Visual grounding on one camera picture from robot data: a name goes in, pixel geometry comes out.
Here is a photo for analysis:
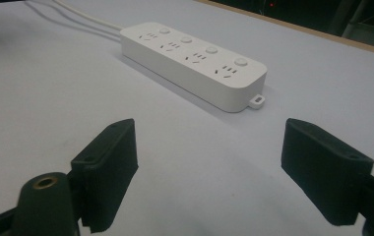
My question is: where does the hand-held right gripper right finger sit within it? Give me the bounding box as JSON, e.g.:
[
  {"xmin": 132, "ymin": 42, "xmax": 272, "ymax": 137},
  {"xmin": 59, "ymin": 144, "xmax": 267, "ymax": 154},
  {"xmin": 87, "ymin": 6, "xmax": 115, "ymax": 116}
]
[{"xmin": 280, "ymin": 117, "xmax": 374, "ymax": 227}]

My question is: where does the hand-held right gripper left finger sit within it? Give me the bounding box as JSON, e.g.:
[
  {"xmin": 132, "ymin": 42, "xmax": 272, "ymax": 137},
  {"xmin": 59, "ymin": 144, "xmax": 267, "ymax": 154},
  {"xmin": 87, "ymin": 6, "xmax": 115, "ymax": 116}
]
[{"xmin": 70, "ymin": 118, "xmax": 140, "ymax": 234}]

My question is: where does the white power strip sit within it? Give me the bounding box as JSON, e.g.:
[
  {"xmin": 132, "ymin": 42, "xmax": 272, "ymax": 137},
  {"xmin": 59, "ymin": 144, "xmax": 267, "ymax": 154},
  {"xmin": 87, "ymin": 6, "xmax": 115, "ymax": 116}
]
[{"xmin": 119, "ymin": 22, "xmax": 269, "ymax": 114}]

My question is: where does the grey metal stand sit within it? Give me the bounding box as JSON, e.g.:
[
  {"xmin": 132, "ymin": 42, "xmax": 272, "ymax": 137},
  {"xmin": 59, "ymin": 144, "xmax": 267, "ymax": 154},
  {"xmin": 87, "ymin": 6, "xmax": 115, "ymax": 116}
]
[{"xmin": 326, "ymin": 0, "xmax": 374, "ymax": 52}]

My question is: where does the white power cable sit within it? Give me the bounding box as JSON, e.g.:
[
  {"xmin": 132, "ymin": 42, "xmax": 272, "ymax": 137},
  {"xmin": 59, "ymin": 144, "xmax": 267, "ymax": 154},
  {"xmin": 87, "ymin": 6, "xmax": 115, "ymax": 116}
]
[{"xmin": 52, "ymin": 0, "xmax": 125, "ymax": 31}]

